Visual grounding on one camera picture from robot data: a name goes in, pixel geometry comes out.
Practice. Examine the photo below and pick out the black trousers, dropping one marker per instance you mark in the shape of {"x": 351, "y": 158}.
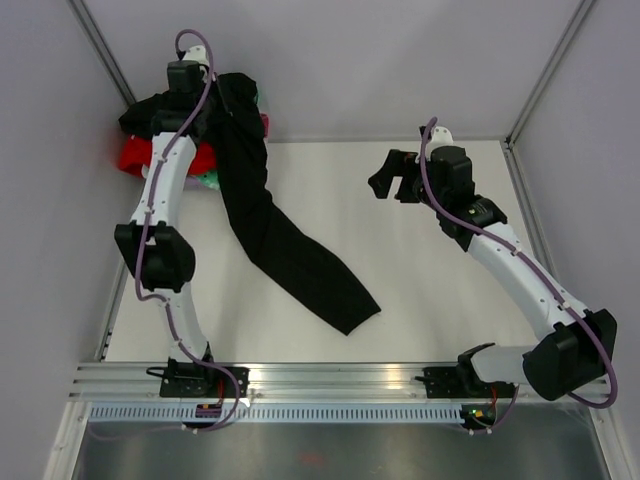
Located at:
{"x": 304, "y": 268}

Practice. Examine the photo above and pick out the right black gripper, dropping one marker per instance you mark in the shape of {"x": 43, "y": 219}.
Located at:
{"x": 398, "y": 163}

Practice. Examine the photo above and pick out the pink white garment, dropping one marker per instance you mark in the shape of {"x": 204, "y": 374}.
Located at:
{"x": 266, "y": 124}

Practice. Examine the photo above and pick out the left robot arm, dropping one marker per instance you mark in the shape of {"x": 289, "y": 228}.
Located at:
{"x": 160, "y": 259}

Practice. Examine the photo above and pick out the green white patterned garment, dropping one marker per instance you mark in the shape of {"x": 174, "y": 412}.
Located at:
{"x": 209, "y": 179}

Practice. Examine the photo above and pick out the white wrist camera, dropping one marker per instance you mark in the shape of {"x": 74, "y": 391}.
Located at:
{"x": 437, "y": 136}
{"x": 198, "y": 54}

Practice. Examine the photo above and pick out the white slotted cable duct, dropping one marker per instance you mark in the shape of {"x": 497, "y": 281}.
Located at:
{"x": 280, "y": 413}

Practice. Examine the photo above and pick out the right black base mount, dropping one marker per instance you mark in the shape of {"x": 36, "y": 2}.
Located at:
{"x": 461, "y": 381}

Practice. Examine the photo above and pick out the aluminium mounting rail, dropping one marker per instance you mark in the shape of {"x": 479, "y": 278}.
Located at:
{"x": 269, "y": 382}

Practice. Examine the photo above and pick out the white laundry basket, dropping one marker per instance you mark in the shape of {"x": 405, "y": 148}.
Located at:
{"x": 234, "y": 152}

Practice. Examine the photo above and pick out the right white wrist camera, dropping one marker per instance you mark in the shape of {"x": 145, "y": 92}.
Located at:
{"x": 437, "y": 136}

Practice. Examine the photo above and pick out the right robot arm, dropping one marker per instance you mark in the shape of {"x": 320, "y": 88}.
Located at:
{"x": 575, "y": 344}

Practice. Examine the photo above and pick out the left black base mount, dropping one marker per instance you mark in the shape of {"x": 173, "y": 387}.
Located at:
{"x": 190, "y": 380}

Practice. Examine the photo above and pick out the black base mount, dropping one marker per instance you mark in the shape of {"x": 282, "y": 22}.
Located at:
{"x": 190, "y": 380}
{"x": 461, "y": 381}

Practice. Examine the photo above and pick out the red garment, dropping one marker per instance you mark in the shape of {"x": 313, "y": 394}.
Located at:
{"x": 137, "y": 153}

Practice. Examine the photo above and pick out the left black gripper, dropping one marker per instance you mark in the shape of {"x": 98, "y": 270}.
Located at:
{"x": 217, "y": 90}

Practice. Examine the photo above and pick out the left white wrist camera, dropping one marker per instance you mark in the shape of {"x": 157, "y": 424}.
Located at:
{"x": 198, "y": 54}

